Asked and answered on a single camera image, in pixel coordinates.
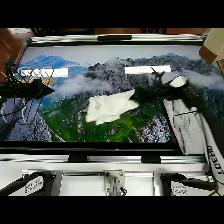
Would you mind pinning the white garment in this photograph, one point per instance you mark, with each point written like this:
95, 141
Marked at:
108, 107

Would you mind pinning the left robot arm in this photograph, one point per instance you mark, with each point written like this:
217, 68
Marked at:
23, 89

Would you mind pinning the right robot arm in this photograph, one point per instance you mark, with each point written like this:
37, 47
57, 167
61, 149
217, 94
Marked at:
213, 133

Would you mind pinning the grey garment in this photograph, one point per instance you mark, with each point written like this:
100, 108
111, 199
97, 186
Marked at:
186, 128

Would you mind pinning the brown cardboard box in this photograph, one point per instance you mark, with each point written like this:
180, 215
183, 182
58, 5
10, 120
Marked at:
213, 46

